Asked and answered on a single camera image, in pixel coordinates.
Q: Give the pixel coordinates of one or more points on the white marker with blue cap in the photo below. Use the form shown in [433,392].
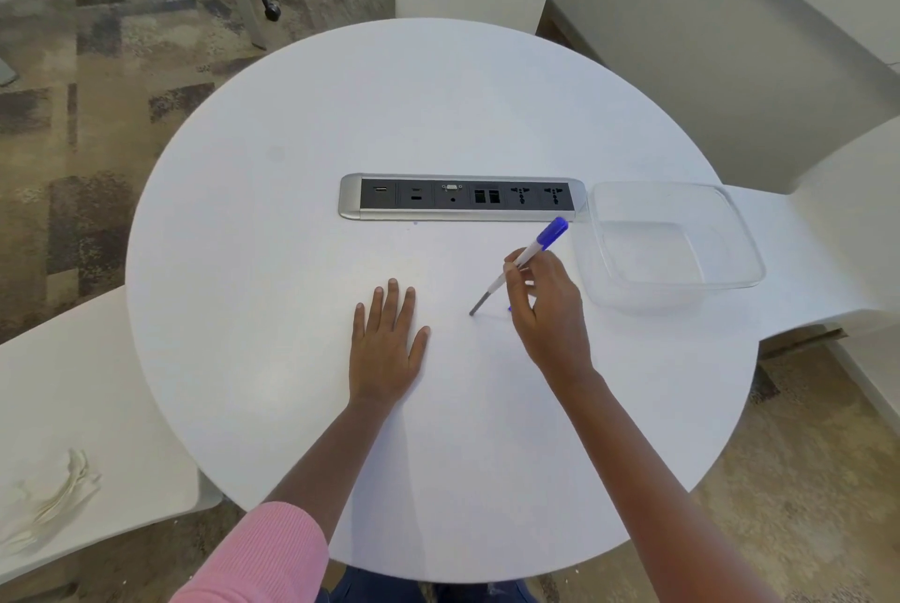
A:
[543,238]

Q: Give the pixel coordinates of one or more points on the person's left middle finger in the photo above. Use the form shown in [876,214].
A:
[391,304]

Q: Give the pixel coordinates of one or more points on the person's left forearm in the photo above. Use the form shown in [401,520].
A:
[330,462]

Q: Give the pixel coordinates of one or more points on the person's right hand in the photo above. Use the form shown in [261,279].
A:
[555,314]

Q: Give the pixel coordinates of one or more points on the person's right fingers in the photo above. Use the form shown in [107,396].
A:
[519,286]

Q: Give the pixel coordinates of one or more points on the person's left hand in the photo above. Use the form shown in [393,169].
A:
[383,356]

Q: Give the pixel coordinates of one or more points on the clear plastic container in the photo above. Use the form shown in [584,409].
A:
[661,251]

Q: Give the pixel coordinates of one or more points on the person's right forearm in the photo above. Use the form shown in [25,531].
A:
[654,483]

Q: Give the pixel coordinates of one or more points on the blue jeans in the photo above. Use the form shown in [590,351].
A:
[394,588]

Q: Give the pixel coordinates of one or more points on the person's left little finger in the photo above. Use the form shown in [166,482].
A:
[359,321]

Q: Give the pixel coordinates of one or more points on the silver table power socket panel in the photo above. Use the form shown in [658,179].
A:
[460,196]

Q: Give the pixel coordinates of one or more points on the person's left thumb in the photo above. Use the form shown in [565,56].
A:
[420,341]

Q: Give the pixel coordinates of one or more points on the pink ribbed sleeve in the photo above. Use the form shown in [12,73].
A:
[260,557]

